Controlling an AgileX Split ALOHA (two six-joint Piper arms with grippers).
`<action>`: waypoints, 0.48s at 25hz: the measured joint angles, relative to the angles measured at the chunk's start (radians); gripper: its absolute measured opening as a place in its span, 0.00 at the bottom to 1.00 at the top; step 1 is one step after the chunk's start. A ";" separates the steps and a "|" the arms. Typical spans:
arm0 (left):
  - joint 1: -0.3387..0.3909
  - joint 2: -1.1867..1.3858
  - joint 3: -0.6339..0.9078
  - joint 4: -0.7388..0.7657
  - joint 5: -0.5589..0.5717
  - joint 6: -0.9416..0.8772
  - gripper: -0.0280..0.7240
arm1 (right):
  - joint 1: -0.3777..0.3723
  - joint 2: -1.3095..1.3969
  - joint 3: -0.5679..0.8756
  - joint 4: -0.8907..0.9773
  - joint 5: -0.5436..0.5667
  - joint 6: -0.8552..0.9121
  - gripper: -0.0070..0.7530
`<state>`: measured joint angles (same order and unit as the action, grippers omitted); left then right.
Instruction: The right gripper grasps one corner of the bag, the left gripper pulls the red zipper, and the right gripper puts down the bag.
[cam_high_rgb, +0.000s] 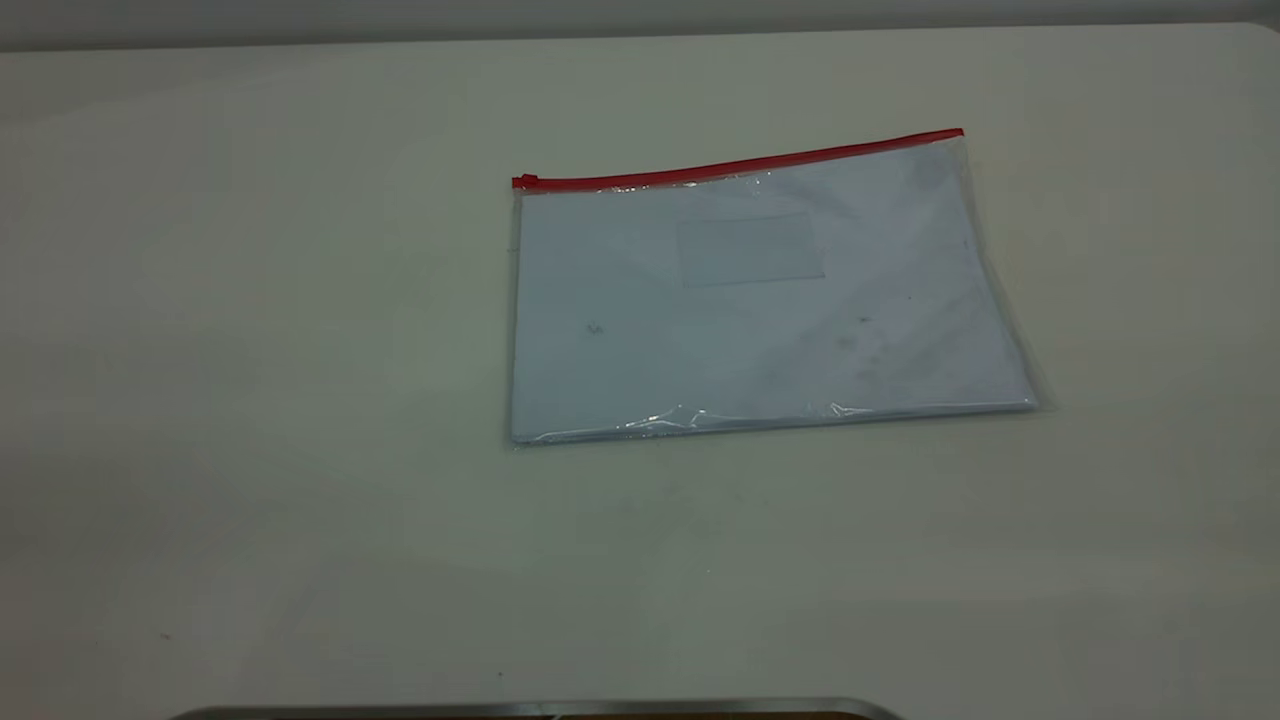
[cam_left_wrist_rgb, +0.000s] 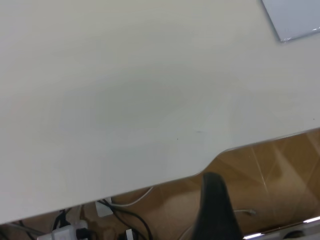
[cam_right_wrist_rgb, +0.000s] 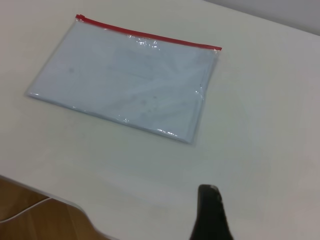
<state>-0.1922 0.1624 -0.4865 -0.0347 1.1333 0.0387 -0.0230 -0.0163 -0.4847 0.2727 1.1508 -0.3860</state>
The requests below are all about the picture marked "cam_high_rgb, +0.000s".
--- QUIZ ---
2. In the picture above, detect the silver metal rim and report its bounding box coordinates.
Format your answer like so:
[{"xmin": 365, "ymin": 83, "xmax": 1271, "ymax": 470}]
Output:
[{"xmin": 170, "ymin": 697, "xmax": 901, "ymax": 720}]

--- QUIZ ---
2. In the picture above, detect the clear zip bag with papers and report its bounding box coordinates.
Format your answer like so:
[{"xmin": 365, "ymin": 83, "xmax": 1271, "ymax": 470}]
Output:
[{"xmin": 508, "ymin": 127, "xmax": 1047, "ymax": 448}]

